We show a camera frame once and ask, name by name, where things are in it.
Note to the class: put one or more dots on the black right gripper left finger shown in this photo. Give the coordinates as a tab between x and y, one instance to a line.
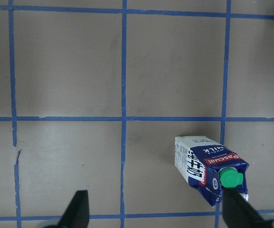
77	213

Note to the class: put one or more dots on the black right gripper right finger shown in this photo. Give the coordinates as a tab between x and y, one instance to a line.
238	213

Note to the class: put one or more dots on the blue white milk carton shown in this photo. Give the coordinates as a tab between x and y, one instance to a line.
210	167

